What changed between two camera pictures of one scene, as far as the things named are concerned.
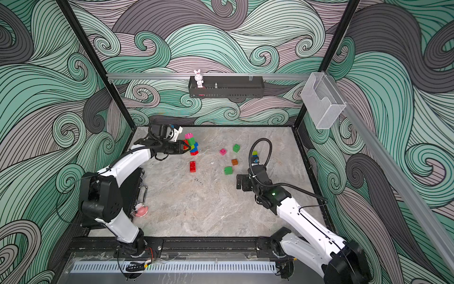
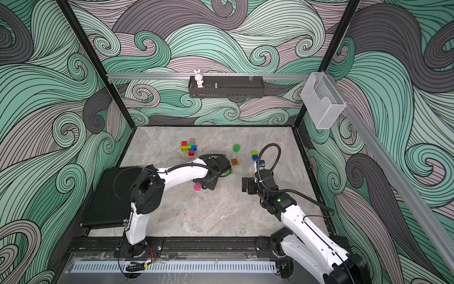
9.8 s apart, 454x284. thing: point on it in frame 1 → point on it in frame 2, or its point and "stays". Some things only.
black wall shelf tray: x=228 y=87 stays
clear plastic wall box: x=324 y=104 stays
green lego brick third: x=236 y=148 stays
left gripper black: x=180 y=147 → x=212 y=186
